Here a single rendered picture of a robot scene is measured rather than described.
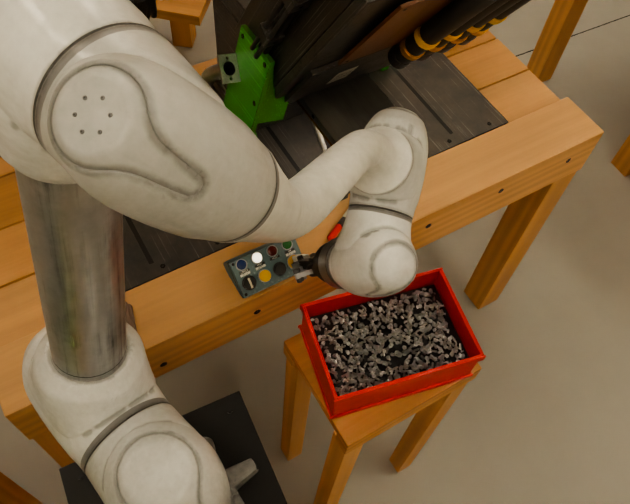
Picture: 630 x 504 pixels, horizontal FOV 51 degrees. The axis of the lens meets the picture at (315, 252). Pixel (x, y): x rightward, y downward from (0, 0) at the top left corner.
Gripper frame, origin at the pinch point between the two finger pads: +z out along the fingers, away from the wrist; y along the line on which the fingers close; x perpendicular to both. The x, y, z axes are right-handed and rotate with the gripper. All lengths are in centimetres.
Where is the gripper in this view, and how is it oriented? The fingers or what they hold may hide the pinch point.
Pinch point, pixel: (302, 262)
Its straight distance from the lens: 132.3
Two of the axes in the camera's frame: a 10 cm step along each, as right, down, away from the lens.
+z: -3.4, 0.1, 9.4
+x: -3.8, -9.2, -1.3
